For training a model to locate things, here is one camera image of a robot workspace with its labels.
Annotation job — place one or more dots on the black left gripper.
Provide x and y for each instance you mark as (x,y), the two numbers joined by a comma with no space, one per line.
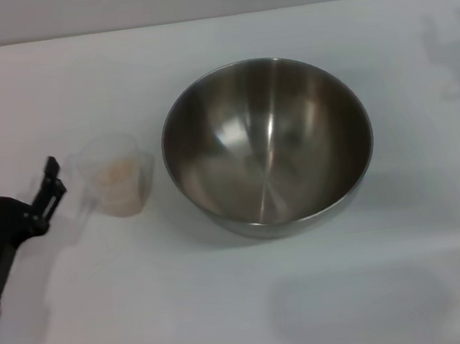
(1,221)

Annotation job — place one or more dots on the clear plastic measuring cup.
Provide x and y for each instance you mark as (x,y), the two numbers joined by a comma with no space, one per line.
(86,164)

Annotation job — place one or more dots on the white rice grains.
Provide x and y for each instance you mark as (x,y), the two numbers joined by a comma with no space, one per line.
(119,177)

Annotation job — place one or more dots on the stainless steel mixing bowl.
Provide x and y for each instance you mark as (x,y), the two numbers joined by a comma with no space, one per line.
(268,142)

